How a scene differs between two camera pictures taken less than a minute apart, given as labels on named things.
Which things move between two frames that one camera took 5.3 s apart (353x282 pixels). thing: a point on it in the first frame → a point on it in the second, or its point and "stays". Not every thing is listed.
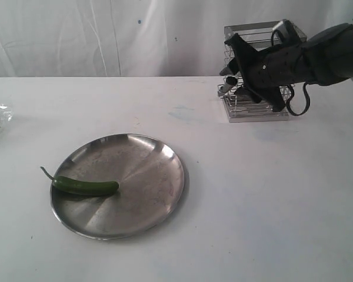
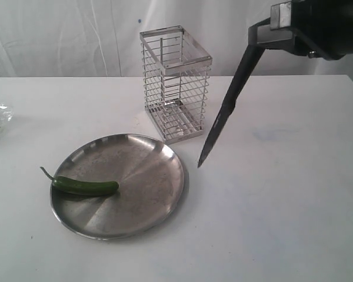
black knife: x=230 y=81 → x=253 y=54
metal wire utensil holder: x=240 y=106 → x=176 y=79
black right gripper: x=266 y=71 → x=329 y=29
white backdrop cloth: x=136 y=38 stays
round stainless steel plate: x=150 y=178 stays
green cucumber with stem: x=70 y=185 stays
